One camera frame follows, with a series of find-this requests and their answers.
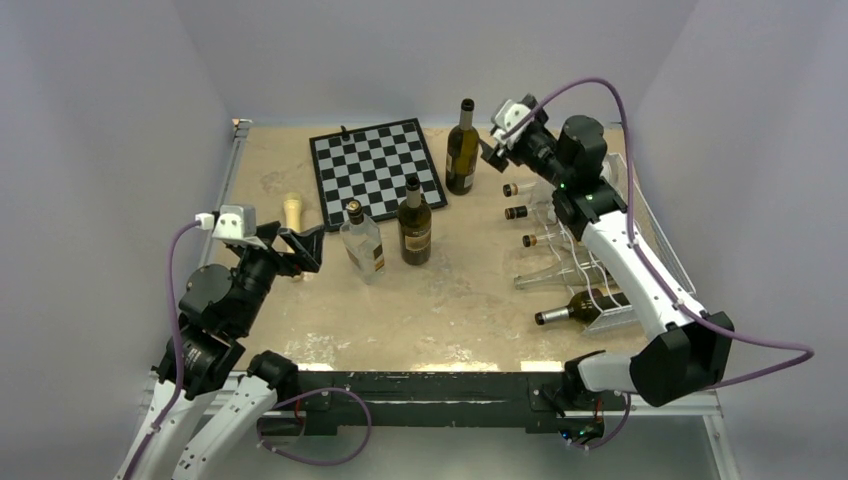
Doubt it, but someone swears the clear round bottle blue emblem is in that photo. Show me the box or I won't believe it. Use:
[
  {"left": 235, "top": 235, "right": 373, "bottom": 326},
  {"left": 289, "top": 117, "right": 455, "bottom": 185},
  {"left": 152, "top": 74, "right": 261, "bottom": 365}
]
[{"left": 502, "top": 180, "right": 553, "bottom": 198}]

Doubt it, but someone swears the green wine bottle white label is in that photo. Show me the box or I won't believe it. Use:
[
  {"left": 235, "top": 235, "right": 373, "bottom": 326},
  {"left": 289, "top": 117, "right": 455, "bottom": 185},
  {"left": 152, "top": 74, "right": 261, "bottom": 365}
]
[{"left": 445, "top": 98, "right": 480, "bottom": 195}]

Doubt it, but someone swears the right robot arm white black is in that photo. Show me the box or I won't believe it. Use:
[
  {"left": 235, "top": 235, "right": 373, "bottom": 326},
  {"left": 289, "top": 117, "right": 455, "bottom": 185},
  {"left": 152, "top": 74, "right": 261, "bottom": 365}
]
[{"left": 289, "top": 95, "right": 733, "bottom": 407}]

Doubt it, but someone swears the black white chessboard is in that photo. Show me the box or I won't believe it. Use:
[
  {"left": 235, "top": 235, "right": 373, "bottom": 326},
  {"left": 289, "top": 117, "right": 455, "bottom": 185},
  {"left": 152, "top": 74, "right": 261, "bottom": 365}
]
[{"left": 309, "top": 118, "right": 448, "bottom": 232}]

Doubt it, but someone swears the white wire wine rack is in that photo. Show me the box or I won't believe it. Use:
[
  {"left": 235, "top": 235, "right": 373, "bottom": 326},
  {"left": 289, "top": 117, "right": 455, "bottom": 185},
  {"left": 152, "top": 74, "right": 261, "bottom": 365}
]
[{"left": 519, "top": 153, "right": 695, "bottom": 335}]

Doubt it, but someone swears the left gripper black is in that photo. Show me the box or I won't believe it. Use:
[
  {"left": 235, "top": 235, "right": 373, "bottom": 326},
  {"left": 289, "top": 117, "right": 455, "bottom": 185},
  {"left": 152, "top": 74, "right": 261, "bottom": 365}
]
[{"left": 233, "top": 220, "right": 324, "bottom": 333}]

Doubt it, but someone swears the purple cable under table front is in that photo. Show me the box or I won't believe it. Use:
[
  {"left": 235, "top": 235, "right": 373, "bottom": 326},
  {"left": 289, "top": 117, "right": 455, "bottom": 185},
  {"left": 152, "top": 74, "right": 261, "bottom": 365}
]
[{"left": 256, "top": 386, "right": 372, "bottom": 466}]

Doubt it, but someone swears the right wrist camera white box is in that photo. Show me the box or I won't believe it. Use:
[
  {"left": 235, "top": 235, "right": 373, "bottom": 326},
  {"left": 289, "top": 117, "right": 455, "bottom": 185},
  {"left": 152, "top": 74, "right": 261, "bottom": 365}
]
[{"left": 490, "top": 99, "right": 533, "bottom": 144}]

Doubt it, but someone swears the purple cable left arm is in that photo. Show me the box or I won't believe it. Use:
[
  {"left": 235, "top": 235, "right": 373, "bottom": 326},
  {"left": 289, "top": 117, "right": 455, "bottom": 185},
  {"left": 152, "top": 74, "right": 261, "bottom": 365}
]
[{"left": 125, "top": 221, "right": 200, "bottom": 478}]

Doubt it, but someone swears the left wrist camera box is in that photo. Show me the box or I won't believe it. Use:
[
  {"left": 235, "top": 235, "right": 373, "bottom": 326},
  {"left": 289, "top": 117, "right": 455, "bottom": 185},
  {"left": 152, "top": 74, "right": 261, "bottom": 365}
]
[{"left": 194, "top": 204, "right": 262, "bottom": 248}]

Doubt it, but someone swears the black front mounting beam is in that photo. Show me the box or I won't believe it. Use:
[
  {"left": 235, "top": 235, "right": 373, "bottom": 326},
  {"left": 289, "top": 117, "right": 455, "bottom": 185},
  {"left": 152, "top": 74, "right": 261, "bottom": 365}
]
[{"left": 297, "top": 371, "right": 624, "bottom": 435}]

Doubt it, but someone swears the dark wine bottle brown label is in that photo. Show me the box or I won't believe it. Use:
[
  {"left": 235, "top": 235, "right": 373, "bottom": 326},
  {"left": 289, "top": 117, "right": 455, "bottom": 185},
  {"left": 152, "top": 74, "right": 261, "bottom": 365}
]
[{"left": 397, "top": 174, "right": 432, "bottom": 266}]

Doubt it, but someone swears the clear bottle gold black cap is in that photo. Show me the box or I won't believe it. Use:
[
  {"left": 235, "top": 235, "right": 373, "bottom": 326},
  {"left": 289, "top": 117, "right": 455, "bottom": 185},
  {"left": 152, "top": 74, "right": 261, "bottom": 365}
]
[{"left": 504, "top": 203, "right": 557, "bottom": 224}]

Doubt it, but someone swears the clear square liquor bottle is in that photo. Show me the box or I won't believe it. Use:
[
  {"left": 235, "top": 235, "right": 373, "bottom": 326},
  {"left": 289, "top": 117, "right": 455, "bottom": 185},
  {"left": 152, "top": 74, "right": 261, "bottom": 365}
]
[{"left": 339, "top": 200, "right": 385, "bottom": 284}]

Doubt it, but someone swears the aluminium table frame rail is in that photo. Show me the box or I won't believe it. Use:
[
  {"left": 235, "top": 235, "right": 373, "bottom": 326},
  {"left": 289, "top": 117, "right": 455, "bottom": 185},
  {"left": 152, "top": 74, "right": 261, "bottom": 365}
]
[{"left": 135, "top": 119, "right": 253, "bottom": 412}]

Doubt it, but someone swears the dark wine bottle silver neck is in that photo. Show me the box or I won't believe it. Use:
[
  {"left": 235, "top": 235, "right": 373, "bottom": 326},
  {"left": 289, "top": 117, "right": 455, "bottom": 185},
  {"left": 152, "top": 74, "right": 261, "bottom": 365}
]
[{"left": 534, "top": 289, "right": 630, "bottom": 326}]

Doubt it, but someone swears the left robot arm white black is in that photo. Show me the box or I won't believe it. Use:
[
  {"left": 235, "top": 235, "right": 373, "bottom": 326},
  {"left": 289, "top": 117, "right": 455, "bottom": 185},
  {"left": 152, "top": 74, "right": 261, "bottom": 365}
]
[{"left": 115, "top": 212, "right": 325, "bottom": 479}]

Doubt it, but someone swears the clear empty bottle no cap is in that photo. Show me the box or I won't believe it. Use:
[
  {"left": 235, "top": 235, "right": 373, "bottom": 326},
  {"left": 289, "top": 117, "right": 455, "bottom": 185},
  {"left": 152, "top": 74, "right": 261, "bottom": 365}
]
[{"left": 513, "top": 262, "right": 611, "bottom": 290}]

